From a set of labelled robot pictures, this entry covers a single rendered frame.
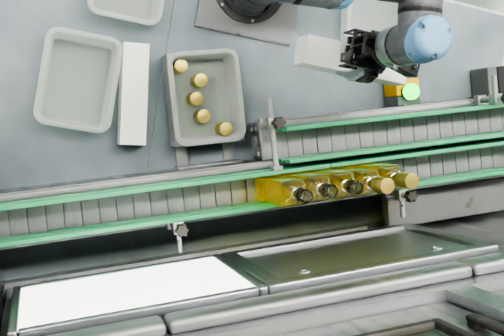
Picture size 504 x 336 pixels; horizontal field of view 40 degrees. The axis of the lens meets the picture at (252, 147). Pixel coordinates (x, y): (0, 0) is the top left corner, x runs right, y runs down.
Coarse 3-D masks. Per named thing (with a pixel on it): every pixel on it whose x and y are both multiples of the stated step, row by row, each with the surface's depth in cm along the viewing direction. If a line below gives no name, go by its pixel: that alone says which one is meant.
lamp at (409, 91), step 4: (408, 84) 181; (412, 84) 180; (404, 88) 181; (408, 88) 180; (412, 88) 180; (416, 88) 180; (404, 92) 181; (408, 92) 180; (412, 92) 180; (416, 92) 180; (404, 96) 181; (408, 96) 180; (412, 96) 180; (416, 96) 181
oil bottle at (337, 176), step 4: (328, 168) 163; (316, 172) 158; (320, 172) 156; (324, 172) 154; (328, 172) 153; (332, 172) 152; (336, 172) 151; (340, 172) 151; (344, 172) 150; (348, 172) 150; (352, 172) 152; (332, 176) 150; (336, 176) 149; (340, 176) 149; (344, 176) 149; (348, 176) 149; (352, 176) 150; (332, 180) 150; (336, 180) 149; (340, 180) 149; (336, 184) 149; (340, 184) 149; (340, 188) 149; (340, 192) 149; (344, 192) 149; (336, 196) 150; (340, 196) 149; (344, 196) 150; (348, 196) 150
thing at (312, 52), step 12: (312, 36) 144; (300, 48) 147; (312, 48) 144; (324, 48) 145; (336, 48) 146; (300, 60) 146; (312, 60) 144; (324, 60) 145; (336, 60) 146; (384, 72) 149; (396, 72) 150; (384, 84) 156; (396, 84) 153
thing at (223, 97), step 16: (224, 48) 167; (192, 64) 171; (208, 64) 173; (224, 64) 173; (176, 80) 170; (208, 80) 173; (224, 80) 174; (240, 80) 168; (176, 96) 170; (208, 96) 173; (224, 96) 174; (240, 96) 168; (176, 112) 163; (192, 112) 172; (224, 112) 174; (240, 112) 168; (176, 128) 163; (192, 128) 172; (208, 128) 173; (240, 128) 169; (192, 144) 164
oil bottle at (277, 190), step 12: (264, 180) 157; (276, 180) 151; (288, 180) 148; (300, 180) 147; (264, 192) 158; (276, 192) 150; (288, 192) 145; (276, 204) 151; (288, 204) 146; (300, 204) 147
